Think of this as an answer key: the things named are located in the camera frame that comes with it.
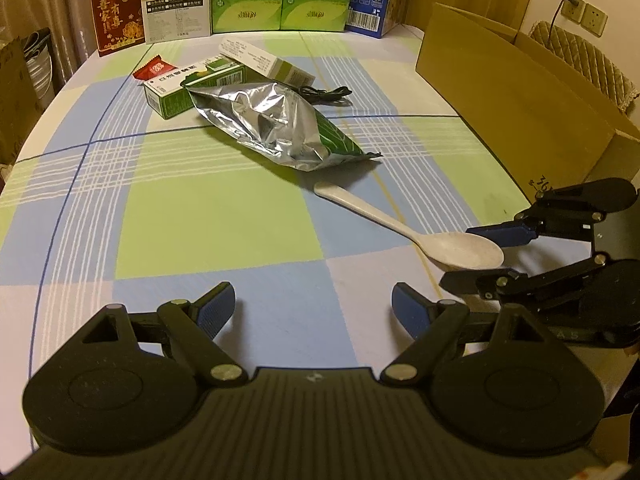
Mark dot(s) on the white product box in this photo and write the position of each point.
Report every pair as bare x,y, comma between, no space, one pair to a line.
175,10

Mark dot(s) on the white plastic spoon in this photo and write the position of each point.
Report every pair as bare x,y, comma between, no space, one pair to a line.
465,252

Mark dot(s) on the silver foil bag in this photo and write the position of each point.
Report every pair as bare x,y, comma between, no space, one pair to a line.
260,120

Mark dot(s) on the chair with quilted cover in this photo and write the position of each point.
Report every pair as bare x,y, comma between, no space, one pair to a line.
585,60

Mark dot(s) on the desktop with checkered tablecloth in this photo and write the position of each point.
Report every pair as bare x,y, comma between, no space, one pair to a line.
200,210

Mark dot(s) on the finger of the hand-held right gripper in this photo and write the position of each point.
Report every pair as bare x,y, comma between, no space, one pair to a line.
480,282
500,234

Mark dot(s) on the long white green-ended carton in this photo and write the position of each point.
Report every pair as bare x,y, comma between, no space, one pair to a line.
265,62

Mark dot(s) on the brown curtain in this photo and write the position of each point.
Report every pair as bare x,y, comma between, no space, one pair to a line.
50,0

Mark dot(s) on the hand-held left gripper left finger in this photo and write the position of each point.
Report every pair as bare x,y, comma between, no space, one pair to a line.
217,305

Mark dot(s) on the large brown carton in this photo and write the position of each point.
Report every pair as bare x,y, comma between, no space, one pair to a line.
15,100

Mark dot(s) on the brown cardboard box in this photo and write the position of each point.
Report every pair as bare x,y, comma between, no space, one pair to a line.
500,95

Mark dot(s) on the wall socket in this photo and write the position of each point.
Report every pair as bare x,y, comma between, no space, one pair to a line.
595,19
575,10

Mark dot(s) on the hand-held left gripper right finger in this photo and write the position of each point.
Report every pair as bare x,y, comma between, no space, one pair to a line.
407,307

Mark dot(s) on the red snack packet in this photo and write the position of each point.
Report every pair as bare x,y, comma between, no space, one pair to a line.
156,69

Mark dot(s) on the red gift packet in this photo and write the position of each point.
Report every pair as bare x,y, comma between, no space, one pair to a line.
115,15

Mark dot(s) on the green and white carton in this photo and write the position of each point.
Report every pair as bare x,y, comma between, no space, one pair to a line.
170,99

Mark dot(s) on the white bucket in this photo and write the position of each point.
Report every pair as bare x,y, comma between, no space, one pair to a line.
40,70

